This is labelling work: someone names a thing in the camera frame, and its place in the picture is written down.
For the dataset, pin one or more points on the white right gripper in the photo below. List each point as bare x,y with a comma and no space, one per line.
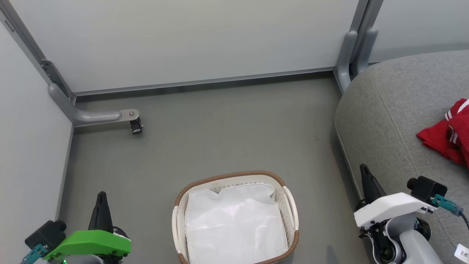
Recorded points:
392,207

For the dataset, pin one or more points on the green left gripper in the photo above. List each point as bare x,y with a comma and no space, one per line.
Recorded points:
91,244

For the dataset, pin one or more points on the red white striped garment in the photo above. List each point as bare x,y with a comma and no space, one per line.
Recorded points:
439,139

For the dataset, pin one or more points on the white brown-rimmed laundry basket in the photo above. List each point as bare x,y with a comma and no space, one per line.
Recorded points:
291,205

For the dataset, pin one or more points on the white basket liner cloth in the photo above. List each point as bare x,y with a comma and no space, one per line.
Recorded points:
234,223

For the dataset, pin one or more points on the grey fabric sofa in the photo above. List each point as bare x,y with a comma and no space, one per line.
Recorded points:
395,128

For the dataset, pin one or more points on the black caster wheel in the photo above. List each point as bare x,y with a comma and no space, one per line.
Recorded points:
136,126

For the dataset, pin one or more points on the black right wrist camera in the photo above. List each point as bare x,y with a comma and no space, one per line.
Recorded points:
427,189

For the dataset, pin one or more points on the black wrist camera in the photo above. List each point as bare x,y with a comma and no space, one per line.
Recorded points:
427,189
45,234

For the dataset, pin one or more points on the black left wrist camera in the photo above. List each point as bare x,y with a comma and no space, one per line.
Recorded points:
45,234

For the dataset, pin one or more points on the grey partition foot bracket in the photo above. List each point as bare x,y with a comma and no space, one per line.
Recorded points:
91,116

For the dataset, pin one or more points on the grey partition post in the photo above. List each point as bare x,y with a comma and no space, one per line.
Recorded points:
346,55
370,40

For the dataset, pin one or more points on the grey partition corner frame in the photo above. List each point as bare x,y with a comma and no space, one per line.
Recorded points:
47,71

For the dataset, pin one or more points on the aluminium partition bottom rail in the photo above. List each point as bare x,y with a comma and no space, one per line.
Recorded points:
205,82

